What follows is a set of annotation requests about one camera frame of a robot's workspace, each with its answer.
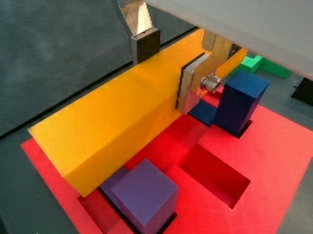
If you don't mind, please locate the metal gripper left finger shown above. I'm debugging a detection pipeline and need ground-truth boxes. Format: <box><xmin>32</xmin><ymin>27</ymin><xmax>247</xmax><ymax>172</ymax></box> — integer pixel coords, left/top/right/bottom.
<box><xmin>111</xmin><ymin>0</ymin><xmax>160</xmax><ymax>64</ymax></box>

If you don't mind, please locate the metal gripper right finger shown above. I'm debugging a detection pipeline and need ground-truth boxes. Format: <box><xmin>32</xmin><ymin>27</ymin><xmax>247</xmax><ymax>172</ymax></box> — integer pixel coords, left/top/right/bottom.
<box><xmin>175</xmin><ymin>31</ymin><xmax>242</xmax><ymax>114</ymax></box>

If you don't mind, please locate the long yellow block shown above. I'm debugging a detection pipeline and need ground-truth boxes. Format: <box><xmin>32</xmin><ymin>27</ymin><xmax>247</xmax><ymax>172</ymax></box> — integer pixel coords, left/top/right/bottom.
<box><xmin>27</xmin><ymin>27</ymin><xmax>249</xmax><ymax>198</ymax></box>

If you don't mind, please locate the red slotted board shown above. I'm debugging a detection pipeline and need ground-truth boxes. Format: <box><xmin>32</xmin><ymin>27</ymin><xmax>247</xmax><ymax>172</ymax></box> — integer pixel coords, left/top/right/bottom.
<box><xmin>21</xmin><ymin>88</ymin><xmax>313</xmax><ymax>234</ymax></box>

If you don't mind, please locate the dark blue U block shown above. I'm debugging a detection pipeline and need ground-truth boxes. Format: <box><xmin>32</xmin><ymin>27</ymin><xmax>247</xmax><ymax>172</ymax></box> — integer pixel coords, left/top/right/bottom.
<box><xmin>188</xmin><ymin>71</ymin><xmax>269</xmax><ymax>138</ymax></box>

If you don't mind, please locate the green zigzag block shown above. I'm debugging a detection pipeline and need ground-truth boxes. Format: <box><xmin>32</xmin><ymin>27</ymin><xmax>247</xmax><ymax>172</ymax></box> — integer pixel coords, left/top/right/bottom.
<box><xmin>231</xmin><ymin>55</ymin><xmax>291</xmax><ymax>79</ymax></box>

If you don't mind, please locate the purple U block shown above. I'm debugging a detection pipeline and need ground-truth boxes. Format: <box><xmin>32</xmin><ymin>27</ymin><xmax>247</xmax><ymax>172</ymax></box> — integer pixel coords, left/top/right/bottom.
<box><xmin>100</xmin><ymin>159</ymin><xmax>178</xmax><ymax>234</ymax></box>

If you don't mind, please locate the black angle bracket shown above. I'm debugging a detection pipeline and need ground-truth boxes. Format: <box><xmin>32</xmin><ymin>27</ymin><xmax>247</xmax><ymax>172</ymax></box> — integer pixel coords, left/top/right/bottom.
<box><xmin>291</xmin><ymin>78</ymin><xmax>313</xmax><ymax>106</ymax></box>

